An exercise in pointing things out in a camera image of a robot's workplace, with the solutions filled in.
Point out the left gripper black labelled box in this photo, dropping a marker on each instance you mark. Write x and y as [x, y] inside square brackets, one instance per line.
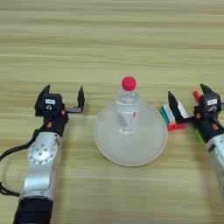
[52, 102]

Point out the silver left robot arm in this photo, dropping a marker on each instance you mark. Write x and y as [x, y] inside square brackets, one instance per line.
[40, 175]

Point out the round white plate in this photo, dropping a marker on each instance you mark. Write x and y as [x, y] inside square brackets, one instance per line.
[131, 148]

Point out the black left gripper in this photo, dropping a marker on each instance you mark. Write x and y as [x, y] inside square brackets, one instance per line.
[57, 124]

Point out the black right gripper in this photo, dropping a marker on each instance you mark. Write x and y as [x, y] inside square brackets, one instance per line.
[208, 128]

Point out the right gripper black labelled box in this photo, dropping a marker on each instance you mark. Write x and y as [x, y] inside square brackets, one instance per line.
[210, 104]

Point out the red marker pen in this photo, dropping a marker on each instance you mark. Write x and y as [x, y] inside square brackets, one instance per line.
[196, 95]

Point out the clear bottle with red cap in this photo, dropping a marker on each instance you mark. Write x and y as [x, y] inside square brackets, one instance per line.
[127, 110]

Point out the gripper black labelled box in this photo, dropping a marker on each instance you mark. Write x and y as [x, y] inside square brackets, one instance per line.
[210, 104]
[52, 102]

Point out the colourful puzzle cube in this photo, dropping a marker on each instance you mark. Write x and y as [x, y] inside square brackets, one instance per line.
[165, 115]

